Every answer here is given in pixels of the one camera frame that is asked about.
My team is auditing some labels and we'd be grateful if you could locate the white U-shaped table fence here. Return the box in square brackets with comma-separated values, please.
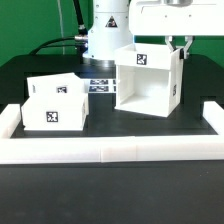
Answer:
[0, 104, 224, 164]

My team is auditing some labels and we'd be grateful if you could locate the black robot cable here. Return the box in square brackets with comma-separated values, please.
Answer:
[29, 0, 89, 56]

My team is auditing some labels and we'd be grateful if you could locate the white sheet with markers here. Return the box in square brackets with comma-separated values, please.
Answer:
[84, 78, 116, 93]

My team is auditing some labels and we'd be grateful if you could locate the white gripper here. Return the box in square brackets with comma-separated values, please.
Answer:
[129, 0, 224, 59]

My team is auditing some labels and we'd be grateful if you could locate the thin grey cable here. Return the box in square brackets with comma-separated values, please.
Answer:
[57, 0, 66, 56]

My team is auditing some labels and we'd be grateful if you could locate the white small drawer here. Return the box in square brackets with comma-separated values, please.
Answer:
[27, 73, 85, 96]

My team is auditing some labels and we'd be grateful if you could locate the white drawer cabinet box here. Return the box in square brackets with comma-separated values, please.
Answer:
[115, 43, 183, 117]

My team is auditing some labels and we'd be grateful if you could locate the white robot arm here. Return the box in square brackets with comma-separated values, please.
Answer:
[84, 0, 224, 66]

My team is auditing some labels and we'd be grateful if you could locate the white drawer with knob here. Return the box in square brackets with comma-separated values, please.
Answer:
[21, 94, 89, 131]

